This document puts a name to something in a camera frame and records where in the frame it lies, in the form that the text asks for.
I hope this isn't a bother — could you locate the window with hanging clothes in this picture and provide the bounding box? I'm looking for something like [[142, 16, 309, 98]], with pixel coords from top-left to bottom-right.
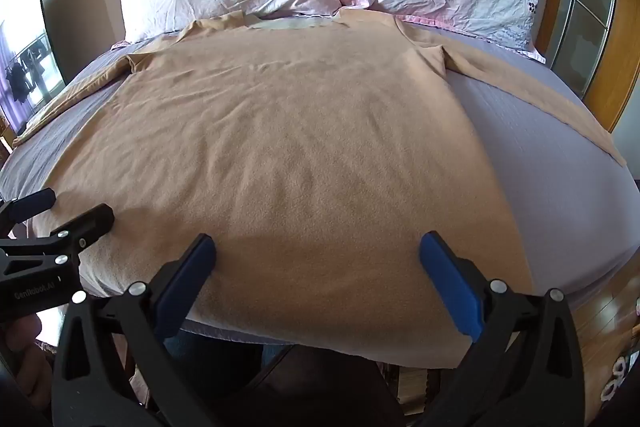
[[0, 21, 67, 134]]

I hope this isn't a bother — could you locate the person's left hand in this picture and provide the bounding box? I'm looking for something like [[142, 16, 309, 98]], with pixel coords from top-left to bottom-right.
[[0, 313, 55, 410]]

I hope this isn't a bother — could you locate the tan long-sleeved shirt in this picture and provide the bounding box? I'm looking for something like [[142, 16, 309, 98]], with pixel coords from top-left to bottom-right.
[[12, 9, 629, 370]]

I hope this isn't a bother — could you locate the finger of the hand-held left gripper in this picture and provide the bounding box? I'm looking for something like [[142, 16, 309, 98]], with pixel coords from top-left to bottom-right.
[[0, 188, 57, 229], [27, 203, 116, 264]]

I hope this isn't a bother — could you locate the bed with lavender sheet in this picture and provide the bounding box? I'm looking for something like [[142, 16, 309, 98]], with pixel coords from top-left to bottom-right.
[[0, 21, 640, 360]]

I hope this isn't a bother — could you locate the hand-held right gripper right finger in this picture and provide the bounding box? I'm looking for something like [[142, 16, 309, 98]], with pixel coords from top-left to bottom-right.
[[419, 231, 590, 427]]

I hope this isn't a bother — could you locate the wooden headboard with glass panels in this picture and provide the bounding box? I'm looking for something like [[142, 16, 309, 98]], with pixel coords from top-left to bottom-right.
[[536, 0, 640, 134]]

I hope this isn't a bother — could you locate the white patterned slipper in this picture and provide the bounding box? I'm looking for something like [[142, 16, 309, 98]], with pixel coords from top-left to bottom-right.
[[599, 351, 640, 404]]

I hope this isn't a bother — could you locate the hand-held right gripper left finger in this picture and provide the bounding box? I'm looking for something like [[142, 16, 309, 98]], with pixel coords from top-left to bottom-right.
[[52, 234, 217, 427]]

